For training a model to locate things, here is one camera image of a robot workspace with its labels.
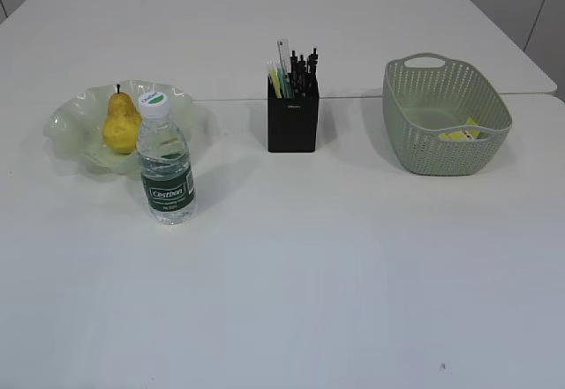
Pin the yellow pen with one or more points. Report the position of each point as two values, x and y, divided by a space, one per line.
273 79

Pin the frosted green wavy plate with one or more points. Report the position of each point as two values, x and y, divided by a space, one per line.
75 128

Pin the green woven plastic basket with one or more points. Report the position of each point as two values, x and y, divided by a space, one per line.
419 103

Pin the yellow pear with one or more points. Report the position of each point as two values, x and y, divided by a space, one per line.
121 128

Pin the clear water bottle green label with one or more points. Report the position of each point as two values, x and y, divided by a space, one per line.
164 161

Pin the black pen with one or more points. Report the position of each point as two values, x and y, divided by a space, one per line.
294 74
311 70
303 75

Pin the black square pen holder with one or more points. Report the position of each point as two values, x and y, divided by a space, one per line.
292 123

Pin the yellow sticky note packet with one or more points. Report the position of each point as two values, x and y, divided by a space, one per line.
462 134

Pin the mint green pen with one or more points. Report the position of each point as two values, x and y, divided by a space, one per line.
286 89

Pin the clear plastic ruler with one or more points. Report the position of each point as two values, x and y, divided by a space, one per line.
284 55

